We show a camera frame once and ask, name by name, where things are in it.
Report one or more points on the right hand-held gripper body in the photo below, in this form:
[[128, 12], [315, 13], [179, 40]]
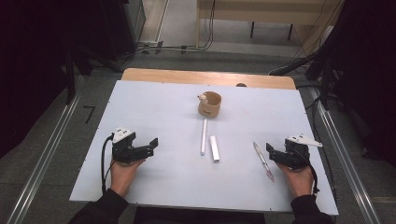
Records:
[[294, 155]]

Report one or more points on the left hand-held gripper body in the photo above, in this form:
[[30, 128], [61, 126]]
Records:
[[124, 149]]

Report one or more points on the clear pen with pink cap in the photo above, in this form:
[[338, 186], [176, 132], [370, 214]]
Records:
[[263, 161]]

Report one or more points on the long white pen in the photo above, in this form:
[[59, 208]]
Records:
[[203, 137]]

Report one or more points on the short white tube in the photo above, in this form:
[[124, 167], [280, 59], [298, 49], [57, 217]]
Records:
[[214, 148]]

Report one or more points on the tan cup with animal figure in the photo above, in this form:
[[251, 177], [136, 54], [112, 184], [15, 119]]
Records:
[[210, 107]]

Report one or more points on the person's right hand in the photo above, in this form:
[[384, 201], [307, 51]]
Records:
[[300, 182]]

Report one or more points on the person's left hand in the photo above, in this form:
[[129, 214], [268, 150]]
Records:
[[123, 177]]

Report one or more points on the white board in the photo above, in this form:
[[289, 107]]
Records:
[[162, 174]]

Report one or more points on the wooden table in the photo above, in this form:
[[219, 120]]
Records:
[[186, 76]]

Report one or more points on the person's dark-clothed body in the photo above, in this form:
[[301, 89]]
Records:
[[199, 216]]

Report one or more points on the black stand with long leg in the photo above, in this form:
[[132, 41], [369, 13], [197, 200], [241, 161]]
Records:
[[292, 66]]

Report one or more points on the black metal stand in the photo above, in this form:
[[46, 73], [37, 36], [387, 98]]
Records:
[[71, 81]]

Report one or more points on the black curtain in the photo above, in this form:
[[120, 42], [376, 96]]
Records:
[[34, 62], [367, 77]]

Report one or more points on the grey cabinet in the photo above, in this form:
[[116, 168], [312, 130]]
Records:
[[135, 18]]

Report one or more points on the light wooden bench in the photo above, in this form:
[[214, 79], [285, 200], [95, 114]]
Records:
[[264, 14]]

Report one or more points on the metal floor rail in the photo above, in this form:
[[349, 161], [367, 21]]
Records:
[[345, 161], [43, 155]]

